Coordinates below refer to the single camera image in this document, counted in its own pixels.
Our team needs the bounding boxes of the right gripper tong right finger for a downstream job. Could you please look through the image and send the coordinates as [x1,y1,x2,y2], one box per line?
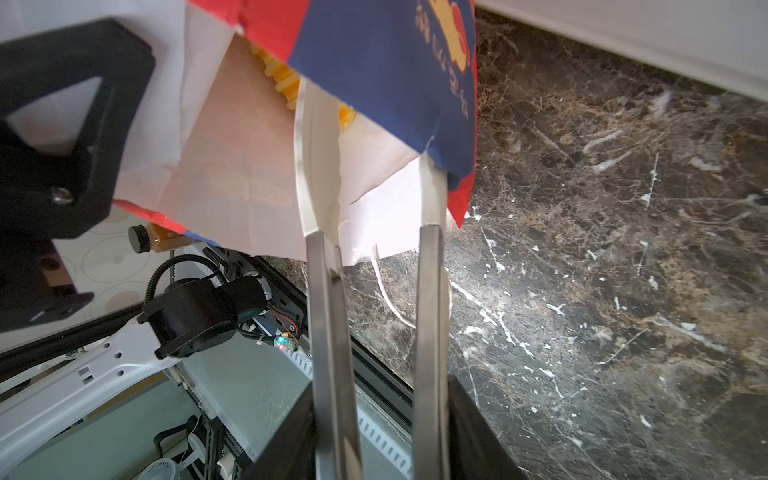
[412,152,450,479]

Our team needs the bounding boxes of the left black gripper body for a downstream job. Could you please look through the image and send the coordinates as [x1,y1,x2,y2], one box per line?
[1,18,156,332]

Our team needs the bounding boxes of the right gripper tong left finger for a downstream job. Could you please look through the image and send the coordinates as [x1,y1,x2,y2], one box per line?
[294,79,363,479]

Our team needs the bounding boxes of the ridged fake bread stack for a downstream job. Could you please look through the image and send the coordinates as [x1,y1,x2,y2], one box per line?
[250,43,357,130]

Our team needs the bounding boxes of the red paper gift bag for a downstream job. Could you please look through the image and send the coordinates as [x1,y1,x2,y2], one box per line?
[1,1,477,266]

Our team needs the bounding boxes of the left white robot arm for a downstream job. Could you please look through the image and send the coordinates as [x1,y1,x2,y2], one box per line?
[1,18,267,472]

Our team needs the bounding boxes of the small brown bottle black cap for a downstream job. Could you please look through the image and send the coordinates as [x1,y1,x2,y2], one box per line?
[128,223,196,254]

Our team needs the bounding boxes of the white rectangular tray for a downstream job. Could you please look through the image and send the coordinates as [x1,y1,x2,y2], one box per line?
[478,0,767,101]

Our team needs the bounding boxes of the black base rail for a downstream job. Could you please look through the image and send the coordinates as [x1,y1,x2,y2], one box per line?
[186,247,413,479]

